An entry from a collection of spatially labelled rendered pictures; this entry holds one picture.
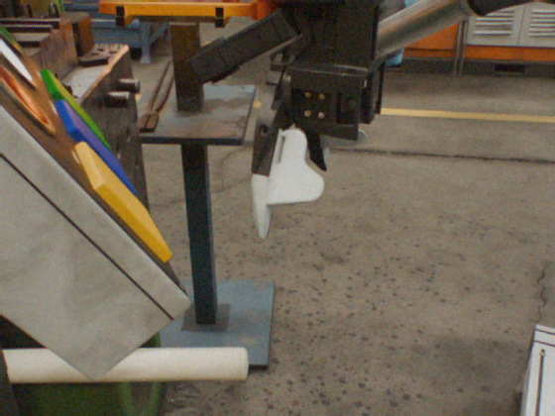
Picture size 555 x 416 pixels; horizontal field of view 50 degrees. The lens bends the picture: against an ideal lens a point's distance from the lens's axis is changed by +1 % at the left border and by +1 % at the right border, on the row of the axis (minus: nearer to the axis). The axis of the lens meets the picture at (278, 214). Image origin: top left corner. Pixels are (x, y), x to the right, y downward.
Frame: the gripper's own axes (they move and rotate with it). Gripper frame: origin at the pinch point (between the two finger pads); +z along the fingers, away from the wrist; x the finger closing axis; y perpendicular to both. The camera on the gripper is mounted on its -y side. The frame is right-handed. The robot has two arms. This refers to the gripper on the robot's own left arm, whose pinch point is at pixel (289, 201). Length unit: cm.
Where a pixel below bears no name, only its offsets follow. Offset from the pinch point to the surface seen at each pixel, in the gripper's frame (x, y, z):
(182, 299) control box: -20.6, 1.4, -3.2
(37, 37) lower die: 23, -52, -6
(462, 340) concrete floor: 101, 13, 93
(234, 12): 69, -43, -2
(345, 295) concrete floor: 108, -25, 93
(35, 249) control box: -26.5, -3.6, -9.2
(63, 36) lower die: 31, -54, -4
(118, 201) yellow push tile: -20.5, -2.7, -9.3
